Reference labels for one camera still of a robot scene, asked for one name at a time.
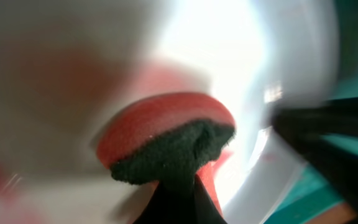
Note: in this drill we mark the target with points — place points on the teal plastic tray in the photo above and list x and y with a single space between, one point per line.
314 196

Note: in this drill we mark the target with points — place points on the light blue rimmed plate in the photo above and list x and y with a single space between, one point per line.
67 67

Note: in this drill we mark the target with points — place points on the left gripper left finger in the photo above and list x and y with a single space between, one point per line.
158 209

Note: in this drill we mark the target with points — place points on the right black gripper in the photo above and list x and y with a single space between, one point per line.
327 138

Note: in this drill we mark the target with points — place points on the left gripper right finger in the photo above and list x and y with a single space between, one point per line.
201 209

